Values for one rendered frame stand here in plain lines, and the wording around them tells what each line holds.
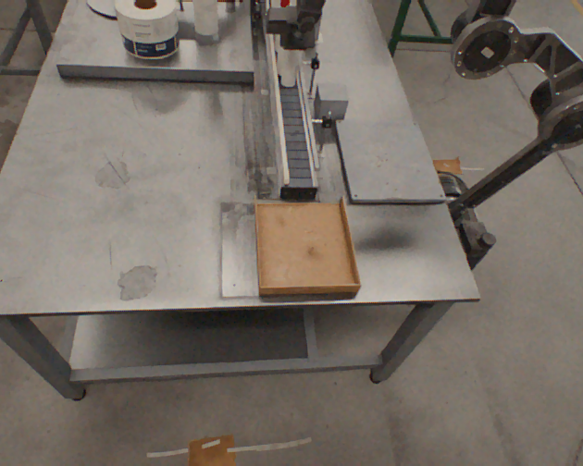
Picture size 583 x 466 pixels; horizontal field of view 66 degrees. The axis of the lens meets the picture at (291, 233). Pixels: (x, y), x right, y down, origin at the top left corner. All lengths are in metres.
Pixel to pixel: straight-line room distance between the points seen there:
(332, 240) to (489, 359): 1.20
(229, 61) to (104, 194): 0.69
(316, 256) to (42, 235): 0.72
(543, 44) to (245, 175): 0.99
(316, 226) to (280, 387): 0.86
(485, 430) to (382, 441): 0.44
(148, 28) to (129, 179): 0.55
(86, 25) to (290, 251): 1.20
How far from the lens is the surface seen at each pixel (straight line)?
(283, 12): 1.30
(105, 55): 1.80
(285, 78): 1.62
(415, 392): 2.05
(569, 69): 1.78
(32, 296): 1.24
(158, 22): 1.70
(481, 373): 2.21
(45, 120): 1.65
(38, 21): 2.85
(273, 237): 1.24
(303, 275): 1.18
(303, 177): 1.33
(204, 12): 1.78
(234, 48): 1.82
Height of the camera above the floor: 1.84
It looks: 54 degrees down
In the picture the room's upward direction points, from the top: 10 degrees clockwise
